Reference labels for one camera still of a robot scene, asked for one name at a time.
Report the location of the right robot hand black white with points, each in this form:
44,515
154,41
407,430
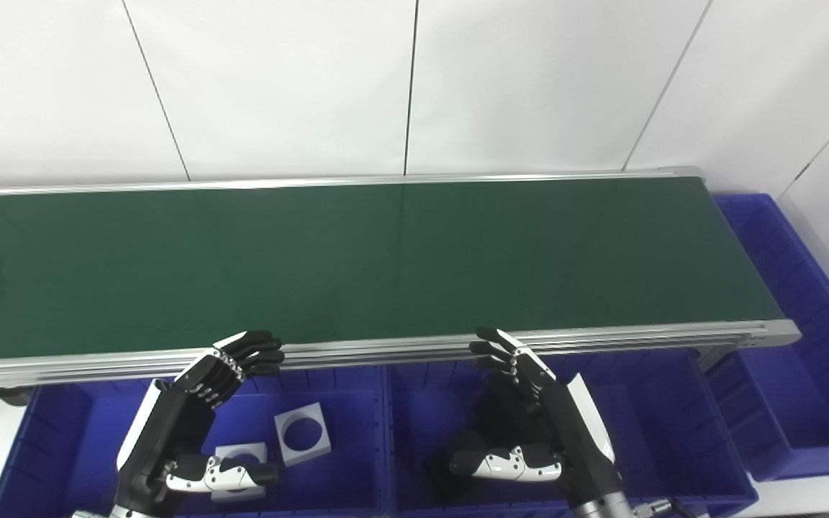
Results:
565,432

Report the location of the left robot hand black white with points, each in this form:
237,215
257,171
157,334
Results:
170,424

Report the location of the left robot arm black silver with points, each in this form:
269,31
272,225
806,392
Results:
130,513

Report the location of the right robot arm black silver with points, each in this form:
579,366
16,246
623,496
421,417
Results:
601,509

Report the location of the white square part with hole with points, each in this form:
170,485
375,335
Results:
224,452
286,450

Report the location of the empty blue plastic bin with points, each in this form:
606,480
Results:
659,432

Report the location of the black conveyor drive motor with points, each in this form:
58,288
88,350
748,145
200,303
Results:
13,396

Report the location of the aluminium conveyor leg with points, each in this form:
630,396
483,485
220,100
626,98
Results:
718,357

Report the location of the blue plastic bin with parts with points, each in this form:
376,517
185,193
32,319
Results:
342,432

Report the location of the green conveyor belt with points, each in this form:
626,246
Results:
386,354
386,266

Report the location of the large blue plastic bin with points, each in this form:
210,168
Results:
817,374

